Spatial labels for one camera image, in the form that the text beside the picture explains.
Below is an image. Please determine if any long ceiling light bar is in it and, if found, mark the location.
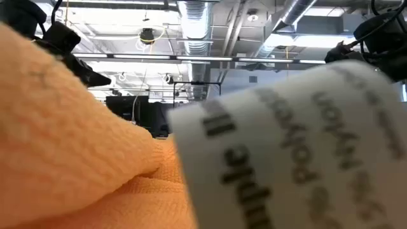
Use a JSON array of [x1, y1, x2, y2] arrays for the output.
[[72, 52, 328, 65]]

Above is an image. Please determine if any white towel care label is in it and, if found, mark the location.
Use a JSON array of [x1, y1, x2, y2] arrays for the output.
[[167, 60, 407, 229]]

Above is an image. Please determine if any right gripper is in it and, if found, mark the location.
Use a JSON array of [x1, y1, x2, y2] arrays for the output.
[[324, 11, 407, 82]]

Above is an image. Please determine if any orange towel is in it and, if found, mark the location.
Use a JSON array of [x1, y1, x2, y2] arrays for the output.
[[0, 22, 200, 229]]

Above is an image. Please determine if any black round ceiling fixture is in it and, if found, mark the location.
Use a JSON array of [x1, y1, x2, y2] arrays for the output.
[[139, 27, 156, 45]]

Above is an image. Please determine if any black monitor bank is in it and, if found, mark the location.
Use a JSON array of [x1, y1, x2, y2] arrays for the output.
[[106, 95, 174, 137]]

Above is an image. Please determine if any silver smooth air duct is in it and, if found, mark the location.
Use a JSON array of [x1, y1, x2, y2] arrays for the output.
[[254, 0, 319, 60]]

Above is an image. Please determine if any silver ribbed air duct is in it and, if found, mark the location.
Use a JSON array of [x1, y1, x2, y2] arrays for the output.
[[177, 0, 213, 100]]

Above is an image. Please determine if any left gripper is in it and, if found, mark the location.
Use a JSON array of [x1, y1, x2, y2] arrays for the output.
[[33, 21, 112, 87]]

